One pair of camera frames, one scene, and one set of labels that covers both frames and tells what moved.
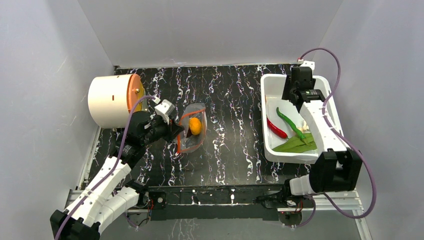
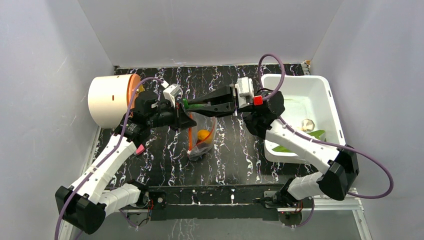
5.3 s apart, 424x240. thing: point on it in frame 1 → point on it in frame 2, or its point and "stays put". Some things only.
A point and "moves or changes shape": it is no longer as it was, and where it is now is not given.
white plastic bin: (272, 92) stays put
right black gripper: (296, 97) → (234, 101)
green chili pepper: (290, 120) → (187, 106)
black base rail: (217, 202) stays put
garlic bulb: (304, 127) stays put
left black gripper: (172, 129) → (184, 121)
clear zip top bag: (193, 118) moves or changes shape
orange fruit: (195, 125) → (204, 136)
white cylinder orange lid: (110, 98) stays put
